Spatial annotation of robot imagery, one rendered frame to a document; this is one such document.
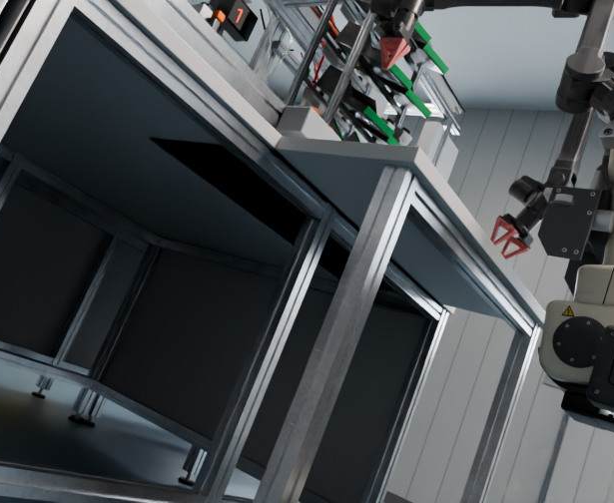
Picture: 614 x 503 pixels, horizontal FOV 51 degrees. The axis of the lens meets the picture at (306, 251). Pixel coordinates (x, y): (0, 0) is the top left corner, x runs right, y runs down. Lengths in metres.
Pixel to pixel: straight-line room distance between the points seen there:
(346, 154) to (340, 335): 0.32
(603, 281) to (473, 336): 3.30
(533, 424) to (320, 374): 3.49
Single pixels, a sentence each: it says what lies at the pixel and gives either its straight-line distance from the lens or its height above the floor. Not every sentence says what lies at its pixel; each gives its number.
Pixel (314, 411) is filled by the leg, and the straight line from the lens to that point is 0.99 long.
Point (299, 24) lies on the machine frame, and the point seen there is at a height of 2.05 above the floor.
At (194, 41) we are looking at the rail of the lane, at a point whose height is 0.91.
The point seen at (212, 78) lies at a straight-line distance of 1.11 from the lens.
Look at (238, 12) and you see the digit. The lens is 1.66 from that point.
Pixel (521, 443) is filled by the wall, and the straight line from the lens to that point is 4.42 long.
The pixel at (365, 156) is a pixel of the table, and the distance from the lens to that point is 1.10.
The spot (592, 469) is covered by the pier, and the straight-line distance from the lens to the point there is 4.23.
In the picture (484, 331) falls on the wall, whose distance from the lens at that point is 4.65.
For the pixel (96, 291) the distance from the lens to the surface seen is 3.13.
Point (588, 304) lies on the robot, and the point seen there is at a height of 0.80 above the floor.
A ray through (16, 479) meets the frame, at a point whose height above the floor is 0.16.
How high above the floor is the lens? 0.42
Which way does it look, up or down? 12 degrees up
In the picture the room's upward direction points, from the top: 22 degrees clockwise
